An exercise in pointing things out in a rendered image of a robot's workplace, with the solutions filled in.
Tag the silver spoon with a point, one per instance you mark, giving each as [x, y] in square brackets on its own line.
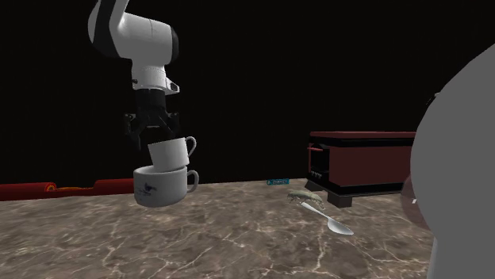
[335, 226]

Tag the grey green flat object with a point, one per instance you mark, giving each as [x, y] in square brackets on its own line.
[307, 196]

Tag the red low furniture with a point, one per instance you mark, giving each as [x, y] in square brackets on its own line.
[27, 190]

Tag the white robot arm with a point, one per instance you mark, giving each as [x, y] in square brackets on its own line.
[143, 34]

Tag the small blue flat object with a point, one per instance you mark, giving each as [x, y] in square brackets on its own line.
[277, 181]

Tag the dark red black box appliance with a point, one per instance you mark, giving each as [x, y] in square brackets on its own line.
[367, 166]

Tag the large white mug blue print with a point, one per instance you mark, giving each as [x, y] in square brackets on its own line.
[162, 187]

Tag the small plain white mug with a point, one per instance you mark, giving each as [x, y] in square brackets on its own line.
[168, 154]

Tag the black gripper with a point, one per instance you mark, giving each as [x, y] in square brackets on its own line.
[151, 102]

